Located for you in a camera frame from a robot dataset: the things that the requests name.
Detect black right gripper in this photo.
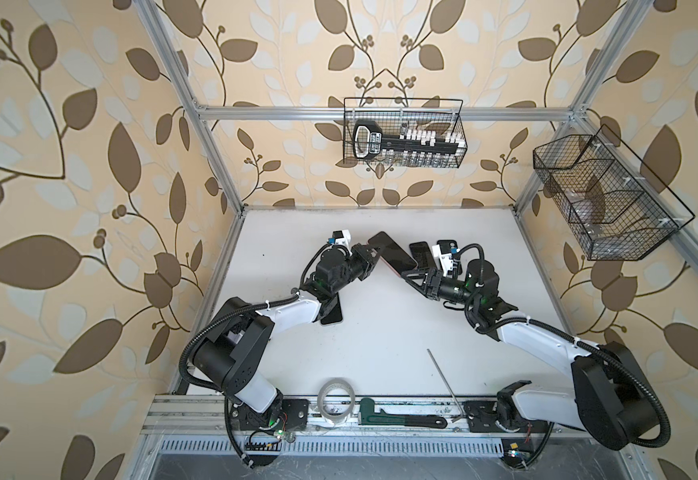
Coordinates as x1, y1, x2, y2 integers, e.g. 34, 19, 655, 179
401, 268, 478, 310

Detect black phone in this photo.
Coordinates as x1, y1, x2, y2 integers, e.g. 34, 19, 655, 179
409, 241, 436, 270
318, 294, 343, 325

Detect black phone case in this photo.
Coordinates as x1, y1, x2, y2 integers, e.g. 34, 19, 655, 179
432, 240, 458, 269

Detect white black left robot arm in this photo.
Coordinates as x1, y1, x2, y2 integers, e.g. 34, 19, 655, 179
178, 236, 381, 469

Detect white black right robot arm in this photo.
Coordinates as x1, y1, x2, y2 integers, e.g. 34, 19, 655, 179
399, 240, 672, 469

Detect black socket set holder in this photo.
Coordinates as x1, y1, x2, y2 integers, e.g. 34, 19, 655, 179
349, 120, 467, 165

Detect clear tape roll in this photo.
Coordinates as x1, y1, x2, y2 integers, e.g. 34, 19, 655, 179
317, 378, 356, 425

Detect thin metal rod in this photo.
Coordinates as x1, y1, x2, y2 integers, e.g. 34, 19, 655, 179
426, 348, 466, 422

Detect green black pipe wrench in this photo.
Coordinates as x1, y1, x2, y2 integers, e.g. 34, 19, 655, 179
359, 397, 448, 429

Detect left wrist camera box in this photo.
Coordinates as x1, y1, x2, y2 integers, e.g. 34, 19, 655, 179
328, 229, 351, 248

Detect black wire basket back wall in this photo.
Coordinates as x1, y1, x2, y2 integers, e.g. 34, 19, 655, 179
342, 96, 468, 169

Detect black wire basket wall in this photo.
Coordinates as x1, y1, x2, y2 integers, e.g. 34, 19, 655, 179
533, 124, 696, 261
342, 96, 468, 169

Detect black wire basket right wall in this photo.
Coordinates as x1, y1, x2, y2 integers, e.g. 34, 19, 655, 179
533, 124, 696, 261

